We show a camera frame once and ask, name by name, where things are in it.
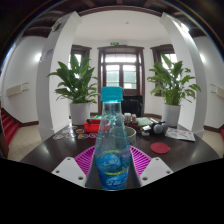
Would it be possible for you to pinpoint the brown wooden double door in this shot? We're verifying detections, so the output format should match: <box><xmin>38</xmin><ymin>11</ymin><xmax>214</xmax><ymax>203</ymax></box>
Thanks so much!
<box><xmin>97</xmin><ymin>45</ymin><xmax>146</xmax><ymax>116</ymax></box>

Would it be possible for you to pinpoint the grey-green ceramic mug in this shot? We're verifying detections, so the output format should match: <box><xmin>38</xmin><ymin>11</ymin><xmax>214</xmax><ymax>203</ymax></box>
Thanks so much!
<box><xmin>124</xmin><ymin>125</ymin><xmax>137</xmax><ymax>146</ymax></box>

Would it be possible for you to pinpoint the dark grey round gadget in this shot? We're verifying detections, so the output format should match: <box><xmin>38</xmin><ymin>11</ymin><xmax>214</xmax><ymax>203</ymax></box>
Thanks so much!
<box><xmin>150</xmin><ymin>121</ymin><xmax>169</xmax><ymax>135</ymax></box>

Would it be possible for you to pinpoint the flat round red coaster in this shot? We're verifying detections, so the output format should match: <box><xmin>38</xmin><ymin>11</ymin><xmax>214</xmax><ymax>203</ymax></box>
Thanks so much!
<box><xmin>149</xmin><ymin>141</ymin><xmax>171</xmax><ymax>155</ymax></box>

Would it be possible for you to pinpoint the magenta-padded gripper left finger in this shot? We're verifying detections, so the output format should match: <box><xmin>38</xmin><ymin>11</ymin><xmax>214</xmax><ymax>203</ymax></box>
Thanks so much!
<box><xmin>51</xmin><ymin>145</ymin><xmax>101</xmax><ymax>190</ymax></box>

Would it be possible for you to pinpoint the printed paper leaflet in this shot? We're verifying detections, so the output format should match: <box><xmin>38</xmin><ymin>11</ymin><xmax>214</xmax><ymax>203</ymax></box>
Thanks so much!
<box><xmin>164</xmin><ymin>127</ymin><xmax>196</xmax><ymax>142</ymax></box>

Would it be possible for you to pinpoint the green cloth pad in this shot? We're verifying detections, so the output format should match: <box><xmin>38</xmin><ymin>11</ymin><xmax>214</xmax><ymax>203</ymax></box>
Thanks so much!
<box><xmin>136</xmin><ymin>116</ymin><xmax>154</xmax><ymax>127</ymax></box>

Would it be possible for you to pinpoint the clear bottle with blue cap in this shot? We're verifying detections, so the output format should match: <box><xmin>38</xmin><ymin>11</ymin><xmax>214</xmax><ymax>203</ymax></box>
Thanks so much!
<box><xmin>93</xmin><ymin>86</ymin><xmax>133</xmax><ymax>192</ymax></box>

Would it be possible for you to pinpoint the red plastic basket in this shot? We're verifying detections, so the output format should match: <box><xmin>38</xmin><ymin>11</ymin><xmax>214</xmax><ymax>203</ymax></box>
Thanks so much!
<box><xmin>83</xmin><ymin>119</ymin><xmax>103</xmax><ymax>134</ymax></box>

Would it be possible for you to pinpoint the black office chair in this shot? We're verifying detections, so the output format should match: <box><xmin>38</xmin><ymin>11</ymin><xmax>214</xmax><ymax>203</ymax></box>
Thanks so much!
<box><xmin>120</xmin><ymin>95</ymin><xmax>144</xmax><ymax>118</ymax></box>

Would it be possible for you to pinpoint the potted plant in white pot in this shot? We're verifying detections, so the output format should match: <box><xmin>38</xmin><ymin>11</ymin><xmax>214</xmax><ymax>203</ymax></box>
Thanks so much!
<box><xmin>146</xmin><ymin>54</ymin><xmax>202</xmax><ymax>128</ymax></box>
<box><xmin>47</xmin><ymin>53</ymin><xmax>101</xmax><ymax>126</ymax></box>

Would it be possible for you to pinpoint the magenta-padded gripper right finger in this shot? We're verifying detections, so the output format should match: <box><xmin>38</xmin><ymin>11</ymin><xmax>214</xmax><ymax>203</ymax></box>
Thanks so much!
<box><xmin>129</xmin><ymin>145</ymin><xmax>174</xmax><ymax>190</ymax></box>

